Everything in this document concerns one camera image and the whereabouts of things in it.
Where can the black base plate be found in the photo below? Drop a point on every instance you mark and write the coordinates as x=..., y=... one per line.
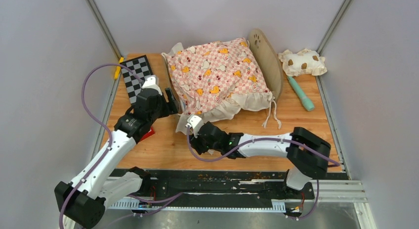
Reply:
x=222, y=189

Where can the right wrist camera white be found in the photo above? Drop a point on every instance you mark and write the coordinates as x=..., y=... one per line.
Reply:
x=194, y=124

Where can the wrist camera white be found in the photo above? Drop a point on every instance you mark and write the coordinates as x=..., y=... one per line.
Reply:
x=152, y=82
x=194, y=124

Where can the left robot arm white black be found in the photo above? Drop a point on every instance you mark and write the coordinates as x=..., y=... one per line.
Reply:
x=88, y=195

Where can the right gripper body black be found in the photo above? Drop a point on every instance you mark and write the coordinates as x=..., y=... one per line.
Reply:
x=202, y=146

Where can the cream pillow brown spots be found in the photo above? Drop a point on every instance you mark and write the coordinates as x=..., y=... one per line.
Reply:
x=303, y=62

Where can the teal cylindrical toy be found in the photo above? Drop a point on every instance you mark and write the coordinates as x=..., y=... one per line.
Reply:
x=306, y=102

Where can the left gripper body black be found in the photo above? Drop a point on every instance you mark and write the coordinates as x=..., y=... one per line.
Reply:
x=164, y=109

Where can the yellow clip on frame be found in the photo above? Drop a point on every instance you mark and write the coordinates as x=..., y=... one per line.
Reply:
x=118, y=69

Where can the pink checkered duck cushion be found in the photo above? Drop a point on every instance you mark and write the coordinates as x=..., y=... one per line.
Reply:
x=216, y=80

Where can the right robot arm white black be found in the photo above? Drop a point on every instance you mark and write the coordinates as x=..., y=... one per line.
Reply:
x=309, y=154

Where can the wooden pet bed striped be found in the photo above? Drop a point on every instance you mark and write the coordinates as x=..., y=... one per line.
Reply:
x=267, y=60

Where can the black grey chessboard box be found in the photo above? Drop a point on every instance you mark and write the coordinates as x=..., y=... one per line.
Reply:
x=133, y=83

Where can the red white window brick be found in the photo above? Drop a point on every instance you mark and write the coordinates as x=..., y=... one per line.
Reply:
x=148, y=134

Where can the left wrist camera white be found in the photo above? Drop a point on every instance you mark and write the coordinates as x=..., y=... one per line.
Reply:
x=152, y=82

